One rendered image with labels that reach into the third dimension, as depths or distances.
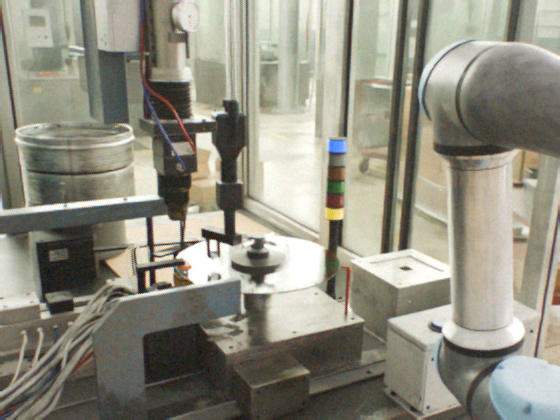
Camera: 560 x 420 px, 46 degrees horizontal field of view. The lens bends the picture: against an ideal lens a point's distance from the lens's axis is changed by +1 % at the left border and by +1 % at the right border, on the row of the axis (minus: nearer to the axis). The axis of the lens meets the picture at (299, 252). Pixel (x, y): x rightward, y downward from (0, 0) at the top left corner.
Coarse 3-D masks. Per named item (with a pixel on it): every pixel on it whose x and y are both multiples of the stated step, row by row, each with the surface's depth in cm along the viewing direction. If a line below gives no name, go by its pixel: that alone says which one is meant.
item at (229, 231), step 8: (224, 216) 121; (232, 216) 121; (224, 224) 122; (232, 224) 121; (208, 232) 124; (216, 232) 123; (224, 232) 122; (232, 232) 122; (208, 240) 125; (216, 240) 124; (224, 240) 122; (232, 240) 121; (240, 240) 123; (208, 248) 125; (216, 248) 127; (208, 256) 126
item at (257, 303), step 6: (246, 294) 131; (252, 294) 130; (264, 294) 130; (270, 294) 132; (246, 300) 132; (252, 300) 131; (258, 300) 131; (264, 300) 131; (270, 300) 132; (246, 306) 132; (252, 306) 131; (258, 306) 131; (264, 306) 131; (270, 306) 133
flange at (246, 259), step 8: (248, 248) 130; (232, 256) 130; (240, 256) 130; (248, 256) 129; (256, 256) 128; (264, 256) 129; (272, 256) 130; (280, 256) 131; (232, 264) 128; (240, 264) 126; (248, 264) 126; (256, 264) 126; (264, 264) 126; (272, 264) 126; (280, 264) 128
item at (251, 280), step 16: (272, 240) 143; (288, 240) 143; (304, 240) 144; (192, 256) 132; (224, 256) 133; (288, 256) 134; (304, 256) 134; (320, 256) 134; (192, 272) 124; (208, 272) 124; (224, 272) 124; (240, 272) 125; (256, 272) 125; (272, 272) 125; (288, 272) 125; (304, 272) 125; (320, 272) 126; (336, 272) 126; (256, 288) 117; (272, 288) 117; (288, 288) 118; (304, 288) 118
